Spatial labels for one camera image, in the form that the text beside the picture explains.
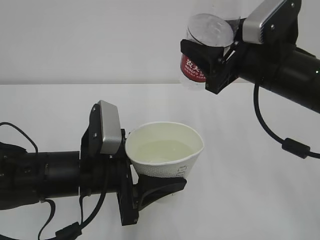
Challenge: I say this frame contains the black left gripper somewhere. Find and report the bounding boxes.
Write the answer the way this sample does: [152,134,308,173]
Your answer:
[107,128,187,220]

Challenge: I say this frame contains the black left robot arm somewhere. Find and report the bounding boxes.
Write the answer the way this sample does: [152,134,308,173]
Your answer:
[0,133,187,226]

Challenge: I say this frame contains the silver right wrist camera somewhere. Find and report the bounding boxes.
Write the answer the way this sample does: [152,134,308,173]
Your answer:
[242,0,303,45]

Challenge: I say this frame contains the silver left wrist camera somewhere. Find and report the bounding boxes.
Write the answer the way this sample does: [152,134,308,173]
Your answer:
[80,99,122,156]

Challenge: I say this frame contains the clear water bottle red label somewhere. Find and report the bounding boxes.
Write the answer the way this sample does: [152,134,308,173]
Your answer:
[179,13,241,91]

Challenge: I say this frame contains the white paper coffee cup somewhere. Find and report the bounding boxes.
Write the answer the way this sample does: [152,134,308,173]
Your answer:
[124,121,205,179]

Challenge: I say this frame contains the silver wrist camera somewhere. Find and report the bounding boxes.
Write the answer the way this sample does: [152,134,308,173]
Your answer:
[80,99,122,156]
[242,0,303,45]

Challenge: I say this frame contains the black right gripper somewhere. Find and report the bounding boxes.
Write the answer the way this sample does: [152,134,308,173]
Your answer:
[180,18,299,94]

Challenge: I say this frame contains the black left camera cable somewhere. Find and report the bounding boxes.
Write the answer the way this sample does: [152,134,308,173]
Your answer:
[0,121,108,240]

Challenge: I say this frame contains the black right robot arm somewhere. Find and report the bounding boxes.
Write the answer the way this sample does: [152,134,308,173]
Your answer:
[180,19,320,113]

